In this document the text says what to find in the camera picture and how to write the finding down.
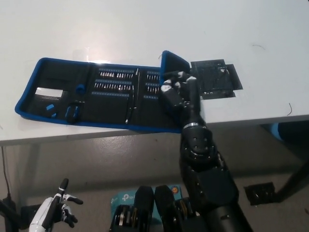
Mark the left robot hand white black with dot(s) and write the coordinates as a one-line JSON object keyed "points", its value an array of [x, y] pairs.
{"points": [[47, 210]]}

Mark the right robot hand black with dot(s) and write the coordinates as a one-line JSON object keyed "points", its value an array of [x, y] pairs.
{"points": [[186, 104]]}

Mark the black toolkit case blue trim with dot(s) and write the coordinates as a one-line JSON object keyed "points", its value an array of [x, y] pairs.
{"points": [[108, 108]]}

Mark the black pouch blue edge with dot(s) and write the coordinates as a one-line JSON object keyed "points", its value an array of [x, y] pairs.
{"points": [[73, 113]]}

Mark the grey bit holder strip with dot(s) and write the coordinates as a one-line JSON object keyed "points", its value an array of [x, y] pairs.
{"points": [[113, 84], [152, 87], [109, 94], [150, 97], [116, 73], [153, 75]]}

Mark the thin metal extension shaft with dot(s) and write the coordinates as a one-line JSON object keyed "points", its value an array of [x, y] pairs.
{"points": [[137, 84]]}

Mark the teal tp-link box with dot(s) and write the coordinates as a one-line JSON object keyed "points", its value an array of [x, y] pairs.
{"points": [[122, 199]]}

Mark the blue object under table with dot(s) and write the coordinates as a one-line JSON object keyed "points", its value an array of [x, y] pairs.
{"points": [[275, 131]]}

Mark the black floor socket plate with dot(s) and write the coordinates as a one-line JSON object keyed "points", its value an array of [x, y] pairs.
{"points": [[259, 194]]}

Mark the white card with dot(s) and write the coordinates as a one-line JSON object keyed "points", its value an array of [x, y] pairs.
{"points": [[48, 92]]}

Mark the black table leg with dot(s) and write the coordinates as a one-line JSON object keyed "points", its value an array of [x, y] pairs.
{"points": [[293, 180]]}

